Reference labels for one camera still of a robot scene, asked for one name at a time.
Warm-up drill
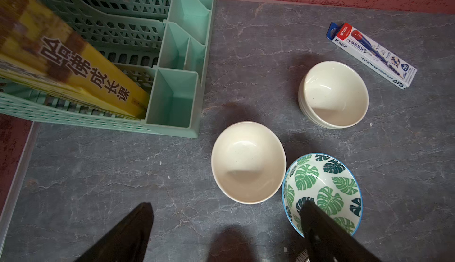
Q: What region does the yellow book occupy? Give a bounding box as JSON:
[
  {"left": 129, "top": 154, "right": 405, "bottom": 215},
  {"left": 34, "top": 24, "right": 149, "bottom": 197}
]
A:
[{"left": 1, "top": 0, "right": 150, "bottom": 119}]

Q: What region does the cream bowl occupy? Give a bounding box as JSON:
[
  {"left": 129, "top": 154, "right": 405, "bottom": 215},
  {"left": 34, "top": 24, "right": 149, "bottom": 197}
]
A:
[
  {"left": 211, "top": 122, "right": 287, "bottom": 205},
  {"left": 298, "top": 61, "right": 369, "bottom": 129}
]

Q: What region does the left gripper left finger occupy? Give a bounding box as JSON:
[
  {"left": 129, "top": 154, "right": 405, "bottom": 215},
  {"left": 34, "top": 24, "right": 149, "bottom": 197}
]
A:
[{"left": 77, "top": 202, "right": 154, "bottom": 262}]

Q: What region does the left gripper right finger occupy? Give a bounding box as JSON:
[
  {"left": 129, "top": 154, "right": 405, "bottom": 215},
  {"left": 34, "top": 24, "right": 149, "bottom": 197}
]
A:
[{"left": 300, "top": 200, "right": 379, "bottom": 262}]

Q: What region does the green leaf bowl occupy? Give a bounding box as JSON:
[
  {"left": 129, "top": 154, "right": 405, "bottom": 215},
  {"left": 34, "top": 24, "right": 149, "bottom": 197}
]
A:
[{"left": 282, "top": 153, "right": 363, "bottom": 236}]

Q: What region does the green plastic file organizer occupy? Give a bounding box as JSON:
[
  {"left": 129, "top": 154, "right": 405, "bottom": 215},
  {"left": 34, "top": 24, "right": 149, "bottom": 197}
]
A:
[{"left": 1, "top": 0, "right": 216, "bottom": 138}]

